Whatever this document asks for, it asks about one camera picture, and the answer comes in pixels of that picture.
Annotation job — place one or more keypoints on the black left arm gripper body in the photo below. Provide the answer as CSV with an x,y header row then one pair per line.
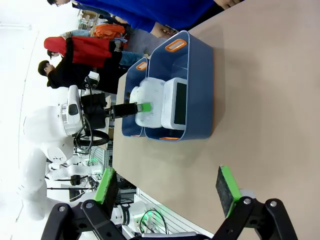
x,y
123,111

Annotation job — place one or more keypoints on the right gripper black green-padded right finger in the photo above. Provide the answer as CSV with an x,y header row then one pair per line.
x,y
228,192

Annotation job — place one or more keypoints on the right gripper black green-padded left finger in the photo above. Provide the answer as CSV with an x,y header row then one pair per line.
x,y
105,200

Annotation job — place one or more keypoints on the finger of the green left gripper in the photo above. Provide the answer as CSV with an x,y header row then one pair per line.
x,y
145,107

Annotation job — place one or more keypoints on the white digital clock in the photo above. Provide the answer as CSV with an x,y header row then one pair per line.
x,y
150,90

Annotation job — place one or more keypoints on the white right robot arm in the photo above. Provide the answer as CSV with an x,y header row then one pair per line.
x,y
130,215

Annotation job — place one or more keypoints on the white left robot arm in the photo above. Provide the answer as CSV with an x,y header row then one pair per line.
x,y
42,125

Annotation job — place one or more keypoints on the small blue plastic basket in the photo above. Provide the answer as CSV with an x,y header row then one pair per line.
x,y
130,80

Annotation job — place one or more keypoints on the large blue plastic basket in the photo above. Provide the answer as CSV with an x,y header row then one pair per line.
x,y
200,87

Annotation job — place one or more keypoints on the person's bare hand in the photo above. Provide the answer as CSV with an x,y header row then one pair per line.
x,y
163,30

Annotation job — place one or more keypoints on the person in black jacket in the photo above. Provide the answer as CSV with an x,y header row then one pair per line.
x,y
70,75

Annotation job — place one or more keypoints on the person in red hoodie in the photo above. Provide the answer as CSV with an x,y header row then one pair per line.
x,y
85,50

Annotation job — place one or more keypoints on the orange bag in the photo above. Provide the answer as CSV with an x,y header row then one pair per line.
x,y
110,30

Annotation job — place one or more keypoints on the person in blue sweater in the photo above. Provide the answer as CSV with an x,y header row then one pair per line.
x,y
162,12

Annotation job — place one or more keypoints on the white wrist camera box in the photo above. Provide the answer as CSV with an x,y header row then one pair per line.
x,y
93,78

